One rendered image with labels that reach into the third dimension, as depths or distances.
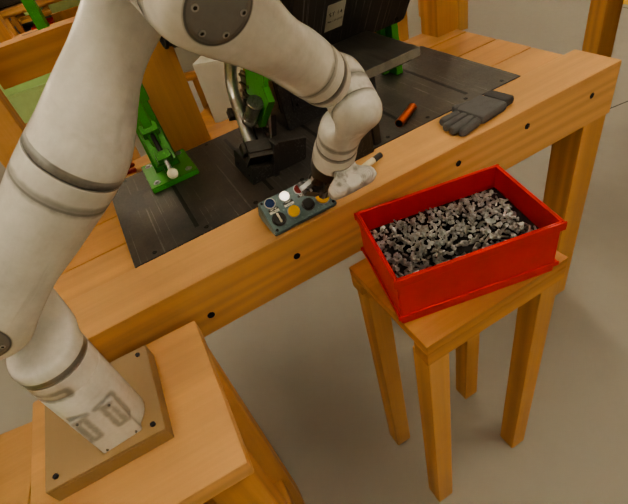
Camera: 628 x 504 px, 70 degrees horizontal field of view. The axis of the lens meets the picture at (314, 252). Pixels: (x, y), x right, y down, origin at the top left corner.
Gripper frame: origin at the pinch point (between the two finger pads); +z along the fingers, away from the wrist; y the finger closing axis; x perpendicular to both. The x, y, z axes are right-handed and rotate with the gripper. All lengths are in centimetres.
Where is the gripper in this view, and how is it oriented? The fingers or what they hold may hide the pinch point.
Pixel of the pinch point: (323, 191)
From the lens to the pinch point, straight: 93.1
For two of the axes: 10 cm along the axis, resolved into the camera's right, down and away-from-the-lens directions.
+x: 5.1, 8.4, -2.0
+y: -8.6, 4.6, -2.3
